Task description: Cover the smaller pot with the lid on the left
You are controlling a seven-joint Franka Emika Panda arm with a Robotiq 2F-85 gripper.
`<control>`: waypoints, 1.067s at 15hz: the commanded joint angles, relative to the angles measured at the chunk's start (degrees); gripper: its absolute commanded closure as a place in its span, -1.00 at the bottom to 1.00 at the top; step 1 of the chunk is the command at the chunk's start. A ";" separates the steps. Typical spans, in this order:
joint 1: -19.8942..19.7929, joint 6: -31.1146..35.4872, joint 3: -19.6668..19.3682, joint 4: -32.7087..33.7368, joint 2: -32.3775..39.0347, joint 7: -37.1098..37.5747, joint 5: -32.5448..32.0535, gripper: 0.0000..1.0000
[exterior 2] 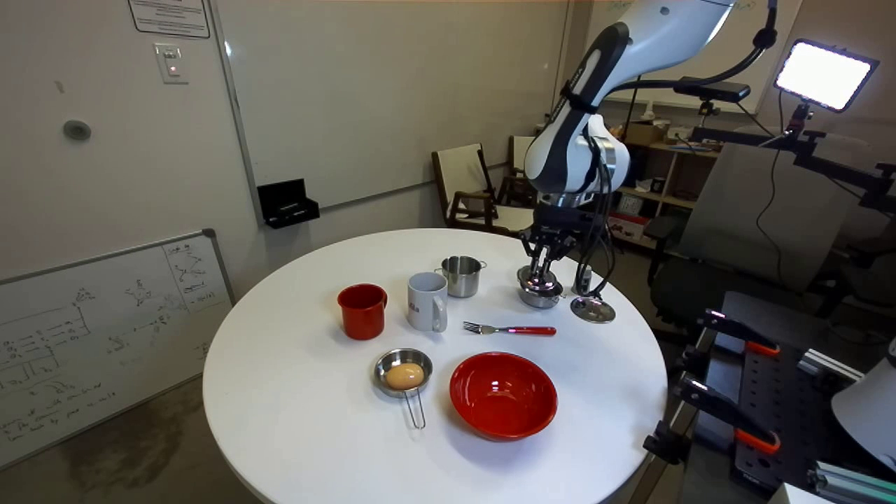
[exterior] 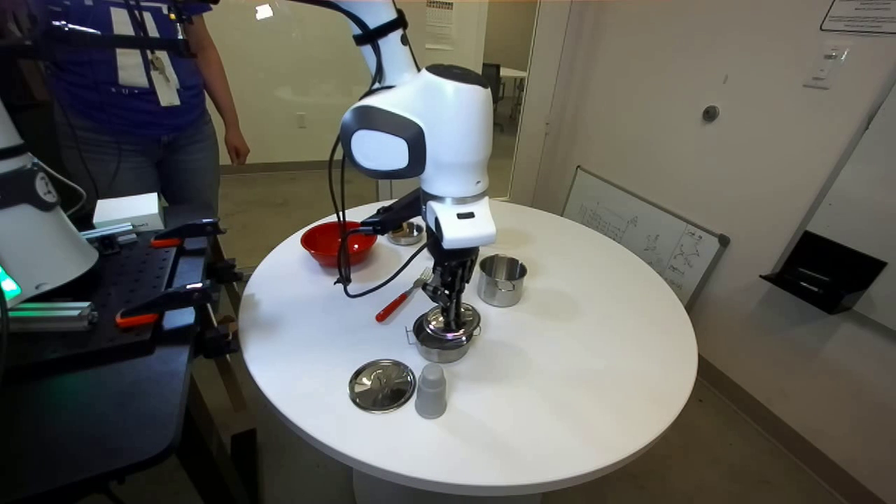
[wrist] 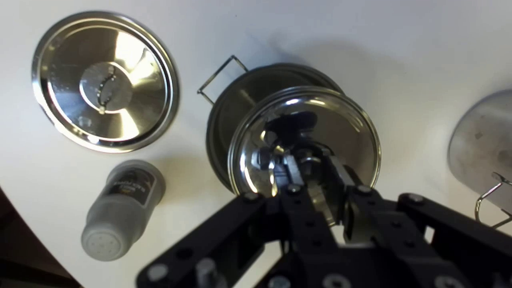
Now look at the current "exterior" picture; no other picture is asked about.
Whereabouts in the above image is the small steel lid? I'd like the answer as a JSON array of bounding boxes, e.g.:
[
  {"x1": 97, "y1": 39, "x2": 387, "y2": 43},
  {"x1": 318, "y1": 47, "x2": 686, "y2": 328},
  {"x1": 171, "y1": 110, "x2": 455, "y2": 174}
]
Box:
[{"x1": 408, "y1": 302, "x2": 485, "y2": 345}]

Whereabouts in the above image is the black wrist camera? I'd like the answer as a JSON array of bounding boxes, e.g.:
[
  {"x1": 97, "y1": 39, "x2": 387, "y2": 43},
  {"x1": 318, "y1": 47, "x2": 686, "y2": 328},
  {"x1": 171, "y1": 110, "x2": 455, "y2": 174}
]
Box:
[{"x1": 357, "y1": 188, "x2": 432, "y2": 237}]

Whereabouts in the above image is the flat steel dish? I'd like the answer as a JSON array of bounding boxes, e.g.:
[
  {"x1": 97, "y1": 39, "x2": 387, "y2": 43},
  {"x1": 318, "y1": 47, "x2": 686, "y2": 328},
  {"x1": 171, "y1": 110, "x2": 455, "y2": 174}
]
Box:
[{"x1": 343, "y1": 355, "x2": 420, "y2": 415}]

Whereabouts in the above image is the white dome device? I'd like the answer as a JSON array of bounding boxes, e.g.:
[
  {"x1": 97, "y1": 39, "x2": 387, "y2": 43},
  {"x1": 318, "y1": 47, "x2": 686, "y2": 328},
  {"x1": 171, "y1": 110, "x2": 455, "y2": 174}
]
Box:
[{"x1": 0, "y1": 96, "x2": 100, "y2": 302}]

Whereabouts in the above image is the wall whiteboard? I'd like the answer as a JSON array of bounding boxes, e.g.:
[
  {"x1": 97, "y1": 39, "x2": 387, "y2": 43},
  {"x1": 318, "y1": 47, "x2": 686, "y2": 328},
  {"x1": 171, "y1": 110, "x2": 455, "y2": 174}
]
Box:
[{"x1": 801, "y1": 74, "x2": 896, "y2": 333}]

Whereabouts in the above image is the person in blue shirt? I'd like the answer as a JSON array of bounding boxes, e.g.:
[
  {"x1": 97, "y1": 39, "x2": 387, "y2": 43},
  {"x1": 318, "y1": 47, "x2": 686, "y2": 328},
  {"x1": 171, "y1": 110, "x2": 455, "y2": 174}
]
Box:
[{"x1": 26, "y1": 0, "x2": 226, "y2": 222}]

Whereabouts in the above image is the tall steel pot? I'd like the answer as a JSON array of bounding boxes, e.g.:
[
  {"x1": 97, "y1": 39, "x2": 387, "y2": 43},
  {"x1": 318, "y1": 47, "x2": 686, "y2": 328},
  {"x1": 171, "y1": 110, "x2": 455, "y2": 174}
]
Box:
[{"x1": 474, "y1": 253, "x2": 532, "y2": 312}]

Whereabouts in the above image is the person's left forearm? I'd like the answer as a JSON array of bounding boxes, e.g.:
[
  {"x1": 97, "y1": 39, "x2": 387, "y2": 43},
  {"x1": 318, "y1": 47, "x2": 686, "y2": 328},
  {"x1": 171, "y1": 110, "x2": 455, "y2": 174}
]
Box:
[{"x1": 184, "y1": 12, "x2": 241, "y2": 135}]

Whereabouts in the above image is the white wall sign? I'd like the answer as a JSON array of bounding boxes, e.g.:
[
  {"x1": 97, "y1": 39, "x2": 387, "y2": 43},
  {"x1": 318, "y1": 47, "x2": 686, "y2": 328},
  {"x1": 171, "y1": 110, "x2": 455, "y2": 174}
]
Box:
[{"x1": 821, "y1": 0, "x2": 896, "y2": 39}]

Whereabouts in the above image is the black breadboard table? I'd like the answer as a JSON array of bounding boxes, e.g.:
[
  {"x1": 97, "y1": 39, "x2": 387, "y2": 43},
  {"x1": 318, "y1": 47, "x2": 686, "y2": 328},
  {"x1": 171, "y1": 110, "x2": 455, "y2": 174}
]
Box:
[{"x1": 0, "y1": 218, "x2": 245, "y2": 501}]

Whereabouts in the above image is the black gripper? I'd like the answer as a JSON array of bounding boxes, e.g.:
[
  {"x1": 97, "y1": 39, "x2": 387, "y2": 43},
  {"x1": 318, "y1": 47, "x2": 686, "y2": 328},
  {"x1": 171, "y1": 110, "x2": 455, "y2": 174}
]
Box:
[{"x1": 429, "y1": 244, "x2": 482, "y2": 328}]

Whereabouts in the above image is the person's left hand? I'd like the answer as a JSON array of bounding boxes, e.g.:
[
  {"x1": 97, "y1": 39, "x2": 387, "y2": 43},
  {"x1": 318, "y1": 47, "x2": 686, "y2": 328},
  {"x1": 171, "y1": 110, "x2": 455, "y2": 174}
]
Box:
[{"x1": 222, "y1": 120, "x2": 252, "y2": 172}]

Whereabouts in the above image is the grey plastic cup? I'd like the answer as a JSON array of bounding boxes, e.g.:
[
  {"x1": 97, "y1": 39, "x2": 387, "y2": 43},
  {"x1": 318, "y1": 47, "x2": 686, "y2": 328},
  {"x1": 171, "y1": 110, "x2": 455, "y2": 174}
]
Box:
[{"x1": 412, "y1": 361, "x2": 450, "y2": 424}]

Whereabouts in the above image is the black marker tray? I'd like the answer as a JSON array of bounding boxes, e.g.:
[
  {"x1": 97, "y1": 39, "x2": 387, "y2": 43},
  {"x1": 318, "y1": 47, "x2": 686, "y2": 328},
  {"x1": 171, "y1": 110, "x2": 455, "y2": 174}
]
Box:
[{"x1": 759, "y1": 229, "x2": 889, "y2": 317}]

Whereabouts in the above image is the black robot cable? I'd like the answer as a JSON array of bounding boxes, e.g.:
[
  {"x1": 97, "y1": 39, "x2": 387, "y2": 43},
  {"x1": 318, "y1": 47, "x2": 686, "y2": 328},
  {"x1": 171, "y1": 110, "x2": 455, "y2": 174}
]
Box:
[{"x1": 322, "y1": 128, "x2": 443, "y2": 302}]

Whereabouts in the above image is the white box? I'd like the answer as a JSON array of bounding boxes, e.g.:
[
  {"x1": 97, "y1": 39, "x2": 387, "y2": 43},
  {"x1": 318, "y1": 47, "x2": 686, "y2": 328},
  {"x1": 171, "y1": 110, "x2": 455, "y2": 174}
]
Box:
[{"x1": 90, "y1": 190, "x2": 168, "y2": 235}]

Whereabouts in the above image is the red bowl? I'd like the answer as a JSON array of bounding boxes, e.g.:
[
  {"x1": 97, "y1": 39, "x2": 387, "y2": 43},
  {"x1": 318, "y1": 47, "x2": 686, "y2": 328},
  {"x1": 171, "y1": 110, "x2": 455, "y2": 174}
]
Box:
[{"x1": 297, "y1": 218, "x2": 380, "y2": 275}]

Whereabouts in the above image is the leaning whiteboard with drawings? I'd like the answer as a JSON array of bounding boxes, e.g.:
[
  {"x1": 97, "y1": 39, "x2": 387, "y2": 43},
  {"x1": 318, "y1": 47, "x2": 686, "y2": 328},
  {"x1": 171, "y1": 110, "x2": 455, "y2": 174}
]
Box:
[{"x1": 559, "y1": 165, "x2": 734, "y2": 309}]

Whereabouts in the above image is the black clamp orange handle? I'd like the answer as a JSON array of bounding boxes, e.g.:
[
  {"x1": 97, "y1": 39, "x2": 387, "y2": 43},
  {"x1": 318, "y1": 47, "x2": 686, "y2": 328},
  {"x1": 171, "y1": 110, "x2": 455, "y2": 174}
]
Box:
[
  {"x1": 112, "y1": 278, "x2": 222, "y2": 333},
  {"x1": 138, "y1": 215, "x2": 226, "y2": 256}
]

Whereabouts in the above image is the small shallow steel pot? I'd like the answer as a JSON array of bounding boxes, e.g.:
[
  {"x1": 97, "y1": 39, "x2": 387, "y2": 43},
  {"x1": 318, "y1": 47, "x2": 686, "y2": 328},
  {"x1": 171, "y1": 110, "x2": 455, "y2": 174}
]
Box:
[{"x1": 404, "y1": 317, "x2": 488, "y2": 366}]

